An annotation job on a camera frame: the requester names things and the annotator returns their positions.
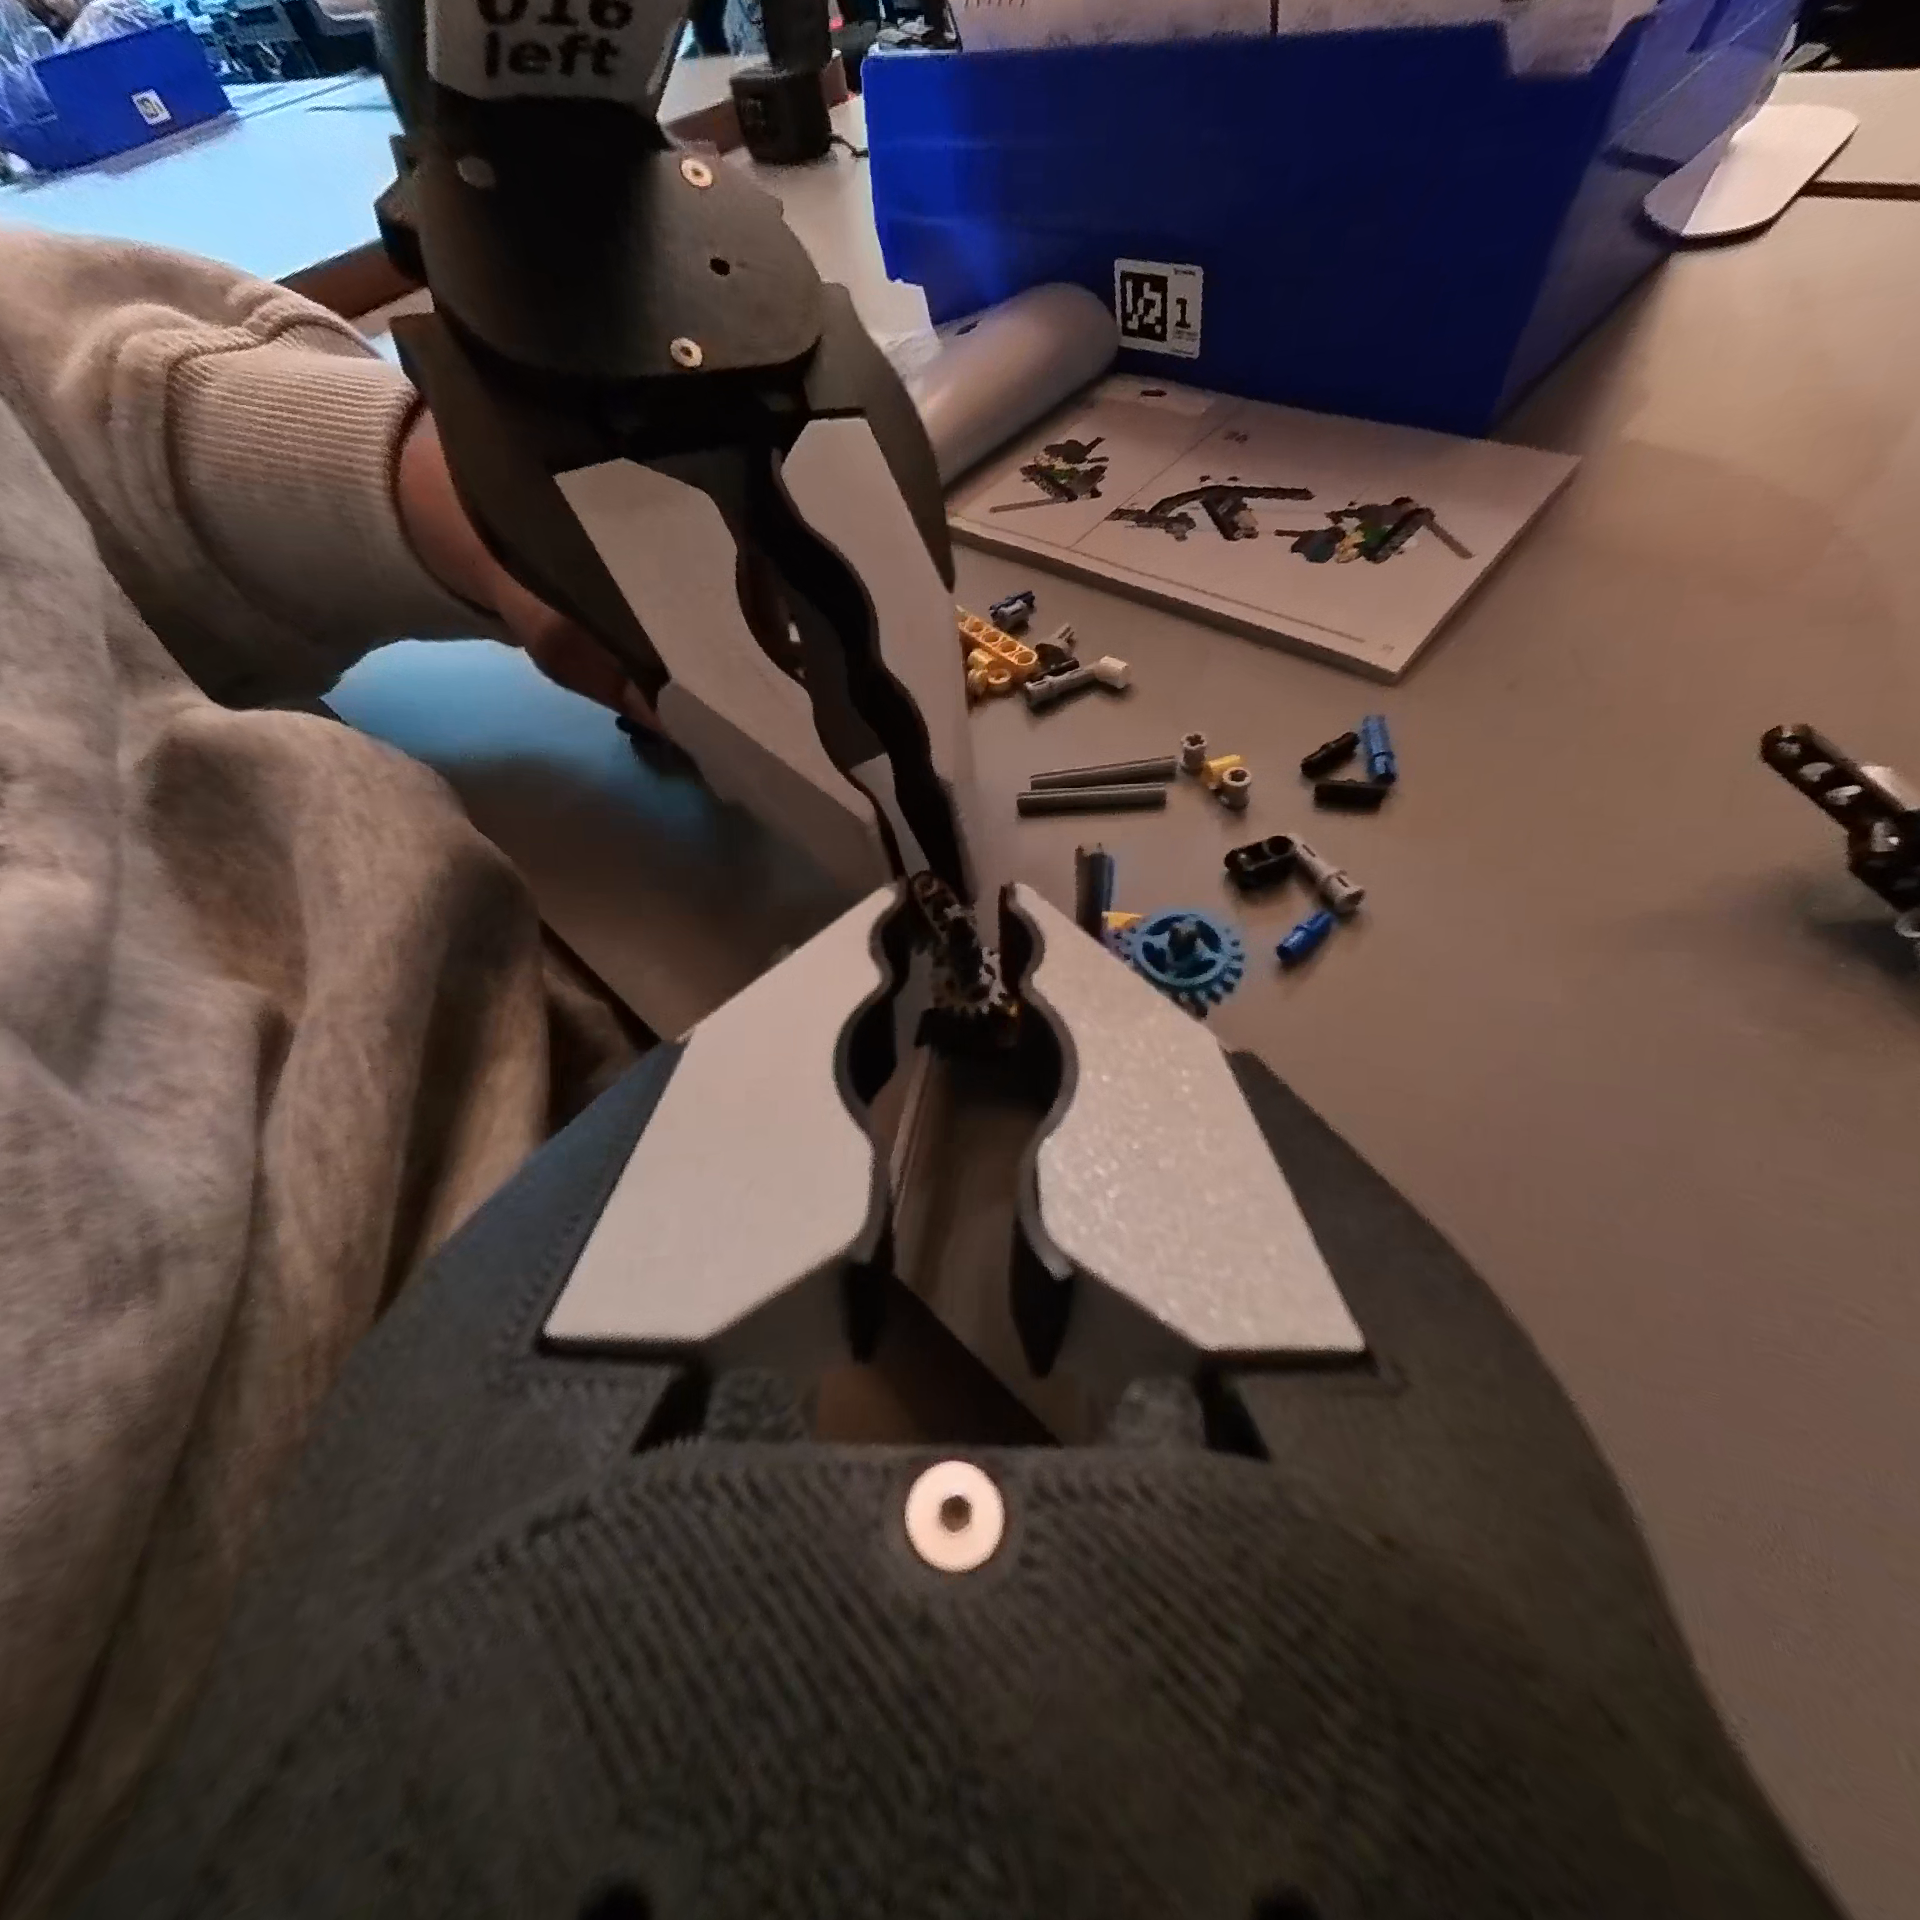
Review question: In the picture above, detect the person's left hand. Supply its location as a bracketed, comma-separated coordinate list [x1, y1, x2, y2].
[393, 408, 669, 731]

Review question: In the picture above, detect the lego instruction booklet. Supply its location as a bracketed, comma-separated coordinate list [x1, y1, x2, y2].
[943, 375, 1583, 684]

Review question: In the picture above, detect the black connector with grey pin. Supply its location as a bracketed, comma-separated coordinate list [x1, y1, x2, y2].
[1220, 835, 1369, 920]

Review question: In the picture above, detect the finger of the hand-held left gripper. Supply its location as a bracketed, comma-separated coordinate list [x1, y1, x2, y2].
[554, 447, 920, 894]
[771, 413, 980, 889]

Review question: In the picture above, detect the colourful lego gear assembly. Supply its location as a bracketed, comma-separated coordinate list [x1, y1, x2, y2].
[896, 840, 1250, 1061]

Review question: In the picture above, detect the small distant blue bin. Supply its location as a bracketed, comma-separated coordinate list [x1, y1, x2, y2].
[0, 18, 237, 170]

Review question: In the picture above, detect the black lego subassembly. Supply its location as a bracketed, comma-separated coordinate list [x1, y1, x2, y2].
[1757, 723, 1920, 944]

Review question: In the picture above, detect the blue plastic bin white box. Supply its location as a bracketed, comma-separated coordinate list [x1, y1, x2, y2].
[857, 0, 1805, 441]

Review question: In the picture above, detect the person's left forearm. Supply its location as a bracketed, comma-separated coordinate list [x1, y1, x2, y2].
[0, 233, 439, 708]

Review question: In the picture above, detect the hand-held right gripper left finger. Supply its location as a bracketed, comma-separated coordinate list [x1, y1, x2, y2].
[542, 883, 917, 1371]

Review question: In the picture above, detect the white stand base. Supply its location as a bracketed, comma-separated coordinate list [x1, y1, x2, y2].
[1637, 105, 1862, 247]

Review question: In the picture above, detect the black device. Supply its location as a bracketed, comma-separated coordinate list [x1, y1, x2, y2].
[729, 0, 839, 168]

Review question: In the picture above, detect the yellow lego connector block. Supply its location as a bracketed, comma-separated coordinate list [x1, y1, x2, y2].
[959, 600, 1047, 702]

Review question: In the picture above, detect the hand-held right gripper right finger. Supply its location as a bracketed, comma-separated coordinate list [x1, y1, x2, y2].
[997, 883, 1369, 1381]

